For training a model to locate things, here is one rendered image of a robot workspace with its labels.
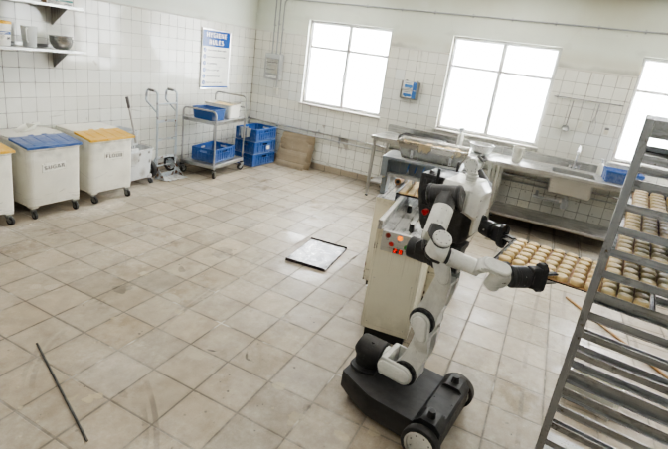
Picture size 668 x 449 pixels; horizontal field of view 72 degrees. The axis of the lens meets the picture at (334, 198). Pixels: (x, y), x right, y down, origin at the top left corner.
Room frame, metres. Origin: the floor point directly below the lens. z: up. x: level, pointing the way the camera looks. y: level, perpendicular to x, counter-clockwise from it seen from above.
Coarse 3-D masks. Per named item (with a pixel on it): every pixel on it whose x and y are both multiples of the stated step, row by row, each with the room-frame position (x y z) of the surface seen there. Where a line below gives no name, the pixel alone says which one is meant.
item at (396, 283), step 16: (400, 208) 3.34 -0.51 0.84; (416, 208) 3.39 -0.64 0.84; (400, 224) 2.95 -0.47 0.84; (416, 224) 3.00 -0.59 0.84; (384, 256) 2.82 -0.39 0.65; (400, 256) 2.79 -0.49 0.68; (384, 272) 2.82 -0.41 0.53; (400, 272) 2.79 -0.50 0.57; (416, 272) 2.76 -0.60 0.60; (368, 288) 2.85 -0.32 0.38; (384, 288) 2.81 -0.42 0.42; (400, 288) 2.78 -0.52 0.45; (416, 288) 2.75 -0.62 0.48; (368, 304) 2.84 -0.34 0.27; (384, 304) 2.81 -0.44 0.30; (400, 304) 2.77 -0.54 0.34; (416, 304) 2.91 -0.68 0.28; (368, 320) 2.83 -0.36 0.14; (384, 320) 2.80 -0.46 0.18; (400, 320) 2.77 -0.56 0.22; (384, 336) 2.82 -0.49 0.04; (400, 336) 2.76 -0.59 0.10
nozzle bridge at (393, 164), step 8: (392, 152) 3.74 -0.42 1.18; (400, 152) 3.79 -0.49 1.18; (384, 160) 3.56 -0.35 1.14; (392, 160) 3.63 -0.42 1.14; (400, 160) 3.52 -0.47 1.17; (408, 160) 3.51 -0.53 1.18; (416, 160) 3.55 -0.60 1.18; (384, 168) 3.56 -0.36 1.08; (392, 168) 3.62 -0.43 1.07; (400, 168) 3.60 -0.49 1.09; (432, 168) 3.53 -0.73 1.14; (448, 168) 3.42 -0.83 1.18; (384, 176) 3.66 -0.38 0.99; (392, 176) 3.57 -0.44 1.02; (400, 176) 3.55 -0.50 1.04; (408, 176) 3.53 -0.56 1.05; (416, 176) 3.56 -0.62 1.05; (384, 184) 3.66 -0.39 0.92; (384, 192) 3.65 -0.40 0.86
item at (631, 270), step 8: (608, 264) 1.70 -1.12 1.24; (616, 264) 1.71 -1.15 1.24; (624, 264) 1.78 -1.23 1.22; (632, 264) 1.74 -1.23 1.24; (616, 272) 1.63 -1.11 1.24; (624, 272) 1.67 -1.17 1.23; (632, 272) 1.65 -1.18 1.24; (640, 272) 1.70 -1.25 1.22; (648, 272) 1.67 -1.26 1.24; (656, 272) 1.74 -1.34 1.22; (664, 272) 1.70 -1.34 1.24; (640, 280) 1.60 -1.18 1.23; (648, 280) 1.59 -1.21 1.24; (656, 280) 1.65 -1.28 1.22; (664, 280) 1.61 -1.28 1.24; (664, 288) 1.54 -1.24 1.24
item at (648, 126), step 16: (640, 144) 1.60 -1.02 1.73; (640, 160) 1.60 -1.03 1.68; (624, 192) 1.60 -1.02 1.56; (624, 208) 1.60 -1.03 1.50; (608, 240) 1.60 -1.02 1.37; (608, 256) 1.59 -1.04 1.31; (592, 288) 1.60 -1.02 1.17; (576, 336) 1.60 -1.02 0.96; (576, 352) 1.59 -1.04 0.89; (560, 384) 1.60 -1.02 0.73; (544, 432) 1.60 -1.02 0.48
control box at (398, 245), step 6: (384, 234) 2.80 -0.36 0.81; (396, 234) 2.78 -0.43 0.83; (402, 234) 2.77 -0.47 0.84; (384, 240) 2.80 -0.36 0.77; (390, 240) 2.79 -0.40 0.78; (396, 240) 2.78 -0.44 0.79; (402, 240) 2.76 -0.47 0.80; (408, 240) 2.75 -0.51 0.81; (384, 246) 2.80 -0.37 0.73; (390, 246) 2.79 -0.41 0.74; (396, 246) 2.77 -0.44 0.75; (402, 246) 2.76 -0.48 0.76; (396, 252) 2.77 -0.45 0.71; (402, 252) 2.76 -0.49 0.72
